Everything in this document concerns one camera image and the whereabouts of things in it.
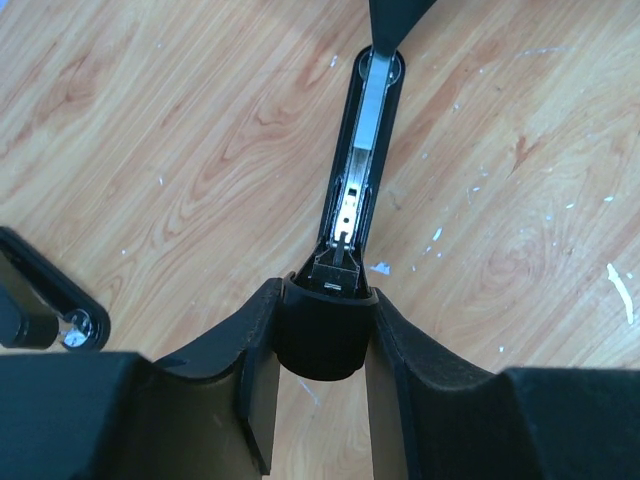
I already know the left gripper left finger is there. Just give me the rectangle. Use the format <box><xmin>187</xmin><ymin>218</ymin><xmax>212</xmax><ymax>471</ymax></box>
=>
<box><xmin>1</xmin><ymin>278</ymin><xmax>282</xmax><ymax>479</ymax></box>

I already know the black stapler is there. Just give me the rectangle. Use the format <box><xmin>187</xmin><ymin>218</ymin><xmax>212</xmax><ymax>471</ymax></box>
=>
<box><xmin>1</xmin><ymin>226</ymin><xmax>111</xmax><ymax>352</ymax></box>
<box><xmin>273</xmin><ymin>47</ymin><xmax>406</xmax><ymax>381</ymax></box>

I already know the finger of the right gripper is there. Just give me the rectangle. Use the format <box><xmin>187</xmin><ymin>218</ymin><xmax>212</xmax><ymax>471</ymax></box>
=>
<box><xmin>368</xmin><ymin>0</ymin><xmax>436</xmax><ymax>54</ymax></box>

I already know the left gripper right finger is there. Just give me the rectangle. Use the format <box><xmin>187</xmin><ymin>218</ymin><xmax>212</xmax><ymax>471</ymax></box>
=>
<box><xmin>366</xmin><ymin>297</ymin><xmax>639</xmax><ymax>479</ymax></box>

